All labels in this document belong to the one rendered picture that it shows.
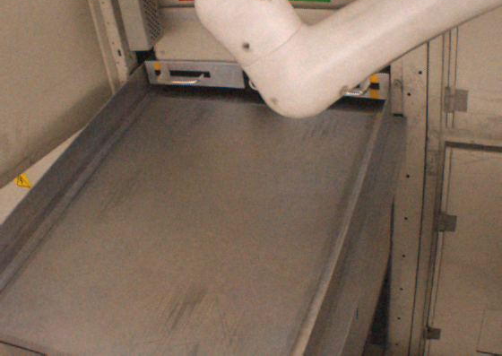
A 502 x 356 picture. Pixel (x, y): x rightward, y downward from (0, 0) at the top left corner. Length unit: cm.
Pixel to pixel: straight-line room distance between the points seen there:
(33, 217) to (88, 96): 39
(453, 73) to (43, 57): 81
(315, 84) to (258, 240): 31
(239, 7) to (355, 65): 16
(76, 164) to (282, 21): 59
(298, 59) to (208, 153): 46
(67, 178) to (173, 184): 21
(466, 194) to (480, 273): 24
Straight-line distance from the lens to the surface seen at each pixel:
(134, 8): 121
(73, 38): 135
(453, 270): 146
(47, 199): 115
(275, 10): 76
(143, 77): 141
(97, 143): 126
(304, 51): 76
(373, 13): 75
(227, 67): 131
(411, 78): 118
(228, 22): 75
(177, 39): 134
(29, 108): 131
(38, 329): 96
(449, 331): 164
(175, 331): 88
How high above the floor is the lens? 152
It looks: 37 degrees down
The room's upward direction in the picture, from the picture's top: 9 degrees counter-clockwise
